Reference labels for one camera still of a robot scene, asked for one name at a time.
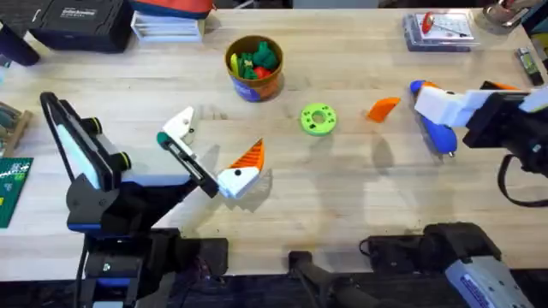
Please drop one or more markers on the brown tub of toys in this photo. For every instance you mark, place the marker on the brown tub of toys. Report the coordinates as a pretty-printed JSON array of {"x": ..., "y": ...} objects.
[{"x": 257, "y": 87}]

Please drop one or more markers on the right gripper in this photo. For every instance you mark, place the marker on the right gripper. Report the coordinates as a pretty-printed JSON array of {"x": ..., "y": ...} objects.
[{"x": 501, "y": 124}]

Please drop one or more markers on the shiny metal tool heap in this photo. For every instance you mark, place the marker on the shiny metal tool heap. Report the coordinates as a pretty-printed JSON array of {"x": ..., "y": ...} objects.
[{"x": 503, "y": 13}]

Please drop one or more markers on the dark cylinder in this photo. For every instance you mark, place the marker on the dark cylinder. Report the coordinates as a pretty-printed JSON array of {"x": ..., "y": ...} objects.
[{"x": 15, "y": 47}]

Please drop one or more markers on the small black green tool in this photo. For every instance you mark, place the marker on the small black green tool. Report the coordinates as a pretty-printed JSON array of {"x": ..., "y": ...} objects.
[{"x": 528, "y": 66}]

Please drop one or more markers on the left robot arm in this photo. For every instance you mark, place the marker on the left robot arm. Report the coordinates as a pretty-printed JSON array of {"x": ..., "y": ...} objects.
[{"x": 128, "y": 214}]

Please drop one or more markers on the blue electric screwdriver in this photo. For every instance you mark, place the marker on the blue electric screwdriver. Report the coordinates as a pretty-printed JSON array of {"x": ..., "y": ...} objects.
[{"x": 438, "y": 137}]

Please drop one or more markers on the black rail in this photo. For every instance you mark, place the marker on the black rail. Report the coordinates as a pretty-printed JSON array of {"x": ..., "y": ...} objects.
[{"x": 265, "y": 293}]

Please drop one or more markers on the black upright left wrist plate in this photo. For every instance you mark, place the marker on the black upright left wrist plate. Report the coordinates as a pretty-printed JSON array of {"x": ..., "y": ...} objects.
[{"x": 79, "y": 149}]

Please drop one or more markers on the green board with blocks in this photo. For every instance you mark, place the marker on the green board with blocks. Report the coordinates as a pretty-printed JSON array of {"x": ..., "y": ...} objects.
[{"x": 13, "y": 188}]

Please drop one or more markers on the orange ribbed wedge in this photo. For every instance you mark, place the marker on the orange ribbed wedge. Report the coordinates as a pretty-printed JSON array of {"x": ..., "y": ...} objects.
[{"x": 381, "y": 110}]

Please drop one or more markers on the orange and blue bag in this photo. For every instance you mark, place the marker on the orange and blue bag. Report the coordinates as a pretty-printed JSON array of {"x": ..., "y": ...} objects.
[{"x": 171, "y": 7}]

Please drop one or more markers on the green disc with holes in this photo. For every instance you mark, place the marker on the green disc with holes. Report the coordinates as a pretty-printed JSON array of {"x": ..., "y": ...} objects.
[{"x": 310, "y": 122}]

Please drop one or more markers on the stack of pale boxes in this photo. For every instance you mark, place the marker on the stack of pale boxes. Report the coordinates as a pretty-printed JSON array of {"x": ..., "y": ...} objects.
[{"x": 167, "y": 27}]

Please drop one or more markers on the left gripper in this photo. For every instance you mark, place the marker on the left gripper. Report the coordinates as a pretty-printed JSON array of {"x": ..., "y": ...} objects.
[{"x": 150, "y": 169}]

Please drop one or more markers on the black hard case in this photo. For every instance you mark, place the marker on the black hard case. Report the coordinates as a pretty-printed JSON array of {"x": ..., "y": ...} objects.
[{"x": 81, "y": 23}]

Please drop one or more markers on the small wooden rack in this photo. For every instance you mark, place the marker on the small wooden rack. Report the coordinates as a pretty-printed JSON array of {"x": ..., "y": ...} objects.
[{"x": 13, "y": 128}]

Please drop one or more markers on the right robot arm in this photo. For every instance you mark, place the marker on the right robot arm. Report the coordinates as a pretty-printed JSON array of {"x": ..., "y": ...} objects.
[{"x": 471, "y": 256}]

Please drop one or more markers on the clear box with red tool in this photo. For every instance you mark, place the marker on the clear box with red tool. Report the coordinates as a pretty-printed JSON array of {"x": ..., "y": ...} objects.
[{"x": 441, "y": 32}]

